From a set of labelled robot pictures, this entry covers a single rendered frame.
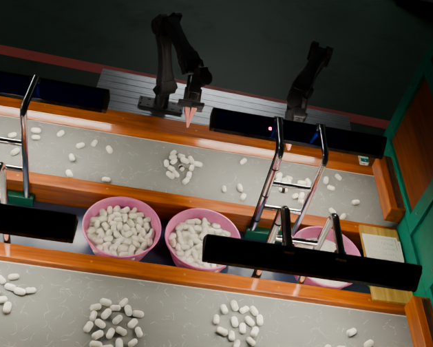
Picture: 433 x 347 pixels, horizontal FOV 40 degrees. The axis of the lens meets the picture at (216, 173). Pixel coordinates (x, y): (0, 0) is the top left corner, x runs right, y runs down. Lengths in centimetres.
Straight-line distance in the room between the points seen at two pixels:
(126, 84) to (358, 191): 115
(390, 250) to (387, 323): 29
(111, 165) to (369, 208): 102
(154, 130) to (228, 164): 33
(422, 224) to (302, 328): 58
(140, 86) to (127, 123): 40
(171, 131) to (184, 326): 88
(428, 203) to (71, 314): 123
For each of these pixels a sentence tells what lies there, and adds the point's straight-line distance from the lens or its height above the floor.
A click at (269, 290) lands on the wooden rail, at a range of 201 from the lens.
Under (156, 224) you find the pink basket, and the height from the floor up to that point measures 75.
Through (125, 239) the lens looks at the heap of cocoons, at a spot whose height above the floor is 74.
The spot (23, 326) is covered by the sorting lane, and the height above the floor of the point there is 74.
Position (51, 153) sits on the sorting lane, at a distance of 234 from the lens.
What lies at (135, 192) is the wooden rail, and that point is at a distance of 218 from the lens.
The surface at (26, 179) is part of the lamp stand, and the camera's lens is 215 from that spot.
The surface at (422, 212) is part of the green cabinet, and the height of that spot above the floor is 95.
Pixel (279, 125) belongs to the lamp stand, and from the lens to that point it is 203.
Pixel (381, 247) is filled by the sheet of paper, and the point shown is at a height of 78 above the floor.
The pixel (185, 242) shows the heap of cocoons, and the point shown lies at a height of 73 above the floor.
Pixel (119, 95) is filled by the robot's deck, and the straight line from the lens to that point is 275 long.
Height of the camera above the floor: 235
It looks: 43 degrees down
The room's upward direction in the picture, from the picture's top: 15 degrees clockwise
